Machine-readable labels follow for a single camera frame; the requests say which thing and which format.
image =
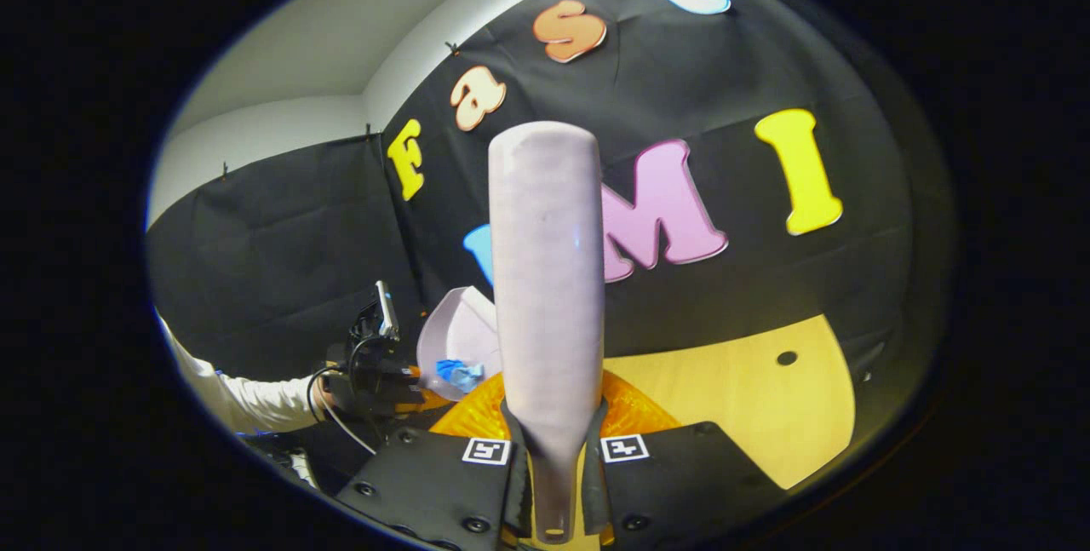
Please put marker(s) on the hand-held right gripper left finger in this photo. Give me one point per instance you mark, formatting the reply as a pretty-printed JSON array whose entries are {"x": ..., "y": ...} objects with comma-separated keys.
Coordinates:
[{"x": 434, "y": 483}]

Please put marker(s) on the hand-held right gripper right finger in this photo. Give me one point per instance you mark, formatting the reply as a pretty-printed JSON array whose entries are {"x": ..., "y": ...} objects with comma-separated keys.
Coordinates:
[{"x": 681, "y": 474}]

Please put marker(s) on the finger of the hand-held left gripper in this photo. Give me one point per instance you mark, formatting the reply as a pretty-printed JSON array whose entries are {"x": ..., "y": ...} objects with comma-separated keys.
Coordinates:
[{"x": 433, "y": 399}]

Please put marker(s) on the dark blue paper trash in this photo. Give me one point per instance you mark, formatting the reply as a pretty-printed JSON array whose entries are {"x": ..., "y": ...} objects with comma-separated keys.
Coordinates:
[{"x": 447, "y": 370}]

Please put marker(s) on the light blue paper trash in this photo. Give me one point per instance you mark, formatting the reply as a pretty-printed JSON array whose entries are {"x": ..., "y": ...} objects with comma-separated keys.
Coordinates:
[{"x": 468, "y": 379}]

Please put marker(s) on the lilac plastic dustpan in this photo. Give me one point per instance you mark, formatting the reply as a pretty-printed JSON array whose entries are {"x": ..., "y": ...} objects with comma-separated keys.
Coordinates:
[{"x": 456, "y": 330}]

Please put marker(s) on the small lilac broom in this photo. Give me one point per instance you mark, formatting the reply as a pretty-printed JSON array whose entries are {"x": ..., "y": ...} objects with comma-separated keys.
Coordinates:
[{"x": 549, "y": 278}]

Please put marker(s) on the wooden desktop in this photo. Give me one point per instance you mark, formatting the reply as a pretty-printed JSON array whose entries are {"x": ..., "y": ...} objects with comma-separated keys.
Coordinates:
[{"x": 749, "y": 398}]

